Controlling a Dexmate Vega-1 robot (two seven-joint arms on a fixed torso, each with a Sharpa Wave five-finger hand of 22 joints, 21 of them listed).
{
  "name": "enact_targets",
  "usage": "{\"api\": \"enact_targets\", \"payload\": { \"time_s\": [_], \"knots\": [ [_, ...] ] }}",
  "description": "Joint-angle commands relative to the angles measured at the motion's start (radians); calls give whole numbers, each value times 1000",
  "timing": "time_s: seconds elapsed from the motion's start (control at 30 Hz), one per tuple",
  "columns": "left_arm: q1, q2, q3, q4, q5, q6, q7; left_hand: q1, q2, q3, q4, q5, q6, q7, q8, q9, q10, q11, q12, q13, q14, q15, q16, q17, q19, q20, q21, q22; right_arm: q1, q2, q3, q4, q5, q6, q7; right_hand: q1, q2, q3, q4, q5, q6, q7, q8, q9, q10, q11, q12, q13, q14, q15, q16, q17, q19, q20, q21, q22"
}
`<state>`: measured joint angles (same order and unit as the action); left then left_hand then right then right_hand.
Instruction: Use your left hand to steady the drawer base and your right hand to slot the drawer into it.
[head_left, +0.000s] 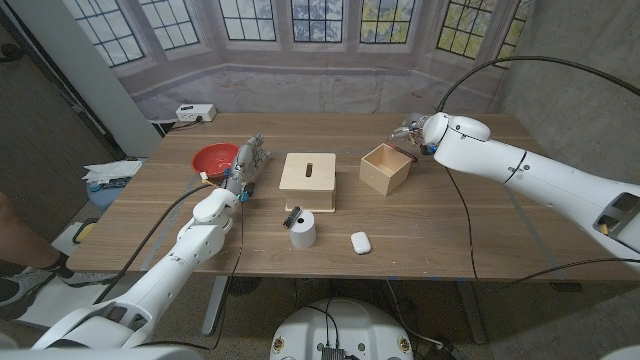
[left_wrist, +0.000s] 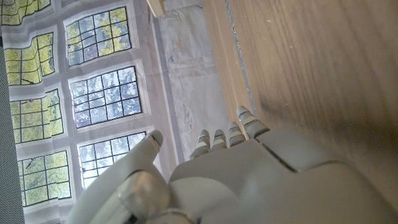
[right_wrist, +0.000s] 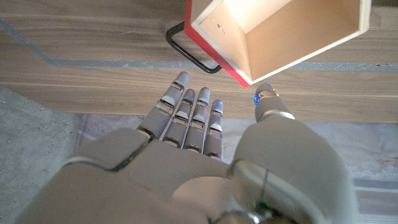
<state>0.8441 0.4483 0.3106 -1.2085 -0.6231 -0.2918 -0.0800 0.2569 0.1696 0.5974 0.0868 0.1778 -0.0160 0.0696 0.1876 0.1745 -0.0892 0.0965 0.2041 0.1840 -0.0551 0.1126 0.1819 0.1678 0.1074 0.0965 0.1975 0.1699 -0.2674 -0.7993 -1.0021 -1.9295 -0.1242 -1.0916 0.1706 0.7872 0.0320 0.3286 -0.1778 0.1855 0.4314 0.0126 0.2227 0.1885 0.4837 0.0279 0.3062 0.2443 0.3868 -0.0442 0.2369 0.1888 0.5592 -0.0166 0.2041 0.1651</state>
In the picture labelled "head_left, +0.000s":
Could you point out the small black clip device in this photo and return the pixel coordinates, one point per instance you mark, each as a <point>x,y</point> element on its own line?
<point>292,217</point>

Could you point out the red bowl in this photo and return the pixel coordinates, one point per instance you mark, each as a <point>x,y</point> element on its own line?
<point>215,157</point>

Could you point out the white earbuds case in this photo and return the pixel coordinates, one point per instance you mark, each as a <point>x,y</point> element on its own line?
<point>361,243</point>

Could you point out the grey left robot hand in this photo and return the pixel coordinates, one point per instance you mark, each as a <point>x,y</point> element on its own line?
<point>245,167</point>

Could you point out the wooden slotted drawer base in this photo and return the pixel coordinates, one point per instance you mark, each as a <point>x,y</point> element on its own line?
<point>307,187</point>

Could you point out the person's bare leg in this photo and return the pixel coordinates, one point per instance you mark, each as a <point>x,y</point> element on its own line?
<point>20,235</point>

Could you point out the stack of white papers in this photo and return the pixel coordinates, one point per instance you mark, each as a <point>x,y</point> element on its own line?
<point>112,170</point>

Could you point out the white cylinder roll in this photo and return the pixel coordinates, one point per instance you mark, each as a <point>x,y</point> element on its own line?
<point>303,235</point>

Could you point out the yellow black floor object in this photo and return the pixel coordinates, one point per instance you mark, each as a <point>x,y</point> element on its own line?
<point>86,232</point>

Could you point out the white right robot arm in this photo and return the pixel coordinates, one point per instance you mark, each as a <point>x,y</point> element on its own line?
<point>500,160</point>

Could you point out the white power strip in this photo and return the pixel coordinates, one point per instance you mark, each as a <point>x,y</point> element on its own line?
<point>195,112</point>

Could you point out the grey black sneaker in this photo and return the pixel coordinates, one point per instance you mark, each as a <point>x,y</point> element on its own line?
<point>20,295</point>
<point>90,277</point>

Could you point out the blue round stool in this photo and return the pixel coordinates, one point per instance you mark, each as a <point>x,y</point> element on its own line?
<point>105,197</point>

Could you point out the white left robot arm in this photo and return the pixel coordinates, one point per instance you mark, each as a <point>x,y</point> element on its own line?
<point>200,245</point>

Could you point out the printed window backdrop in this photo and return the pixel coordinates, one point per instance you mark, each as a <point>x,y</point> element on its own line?
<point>300,90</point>

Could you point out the white floor mat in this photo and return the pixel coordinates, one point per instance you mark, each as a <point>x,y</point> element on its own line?
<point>55,300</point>

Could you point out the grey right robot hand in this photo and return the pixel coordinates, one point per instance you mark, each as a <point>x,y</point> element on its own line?
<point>412,130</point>

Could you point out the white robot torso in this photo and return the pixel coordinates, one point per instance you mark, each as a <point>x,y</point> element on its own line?
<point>340,325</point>

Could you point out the grey table leg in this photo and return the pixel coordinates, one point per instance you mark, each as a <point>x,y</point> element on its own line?
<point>472,310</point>
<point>215,305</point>

